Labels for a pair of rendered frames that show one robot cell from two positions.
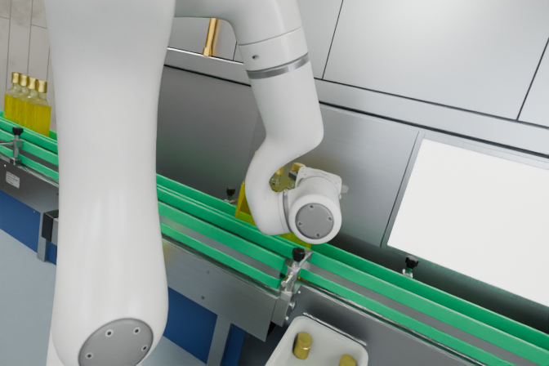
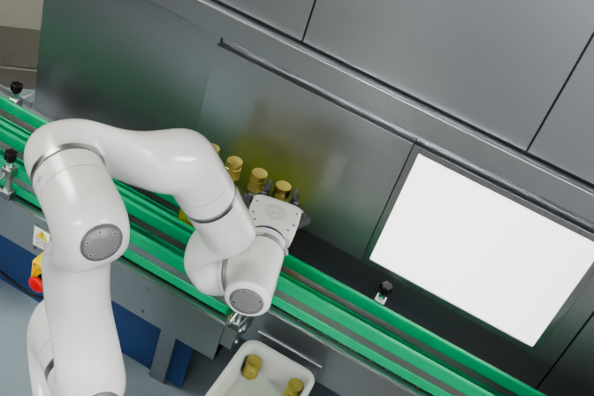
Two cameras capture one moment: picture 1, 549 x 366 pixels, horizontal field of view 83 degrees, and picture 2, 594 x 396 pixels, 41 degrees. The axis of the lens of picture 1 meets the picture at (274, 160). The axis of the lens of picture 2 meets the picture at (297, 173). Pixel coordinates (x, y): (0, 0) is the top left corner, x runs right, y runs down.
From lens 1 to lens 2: 0.98 m
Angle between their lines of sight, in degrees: 26
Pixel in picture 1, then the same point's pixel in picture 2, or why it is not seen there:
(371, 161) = (356, 165)
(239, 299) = (185, 319)
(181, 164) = (97, 106)
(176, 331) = not seen: hidden behind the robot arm
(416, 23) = (427, 3)
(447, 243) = (434, 269)
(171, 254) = not seen: hidden behind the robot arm
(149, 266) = (112, 361)
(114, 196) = (88, 325)
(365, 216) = (346, 225)
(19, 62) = not seen: outside the picture
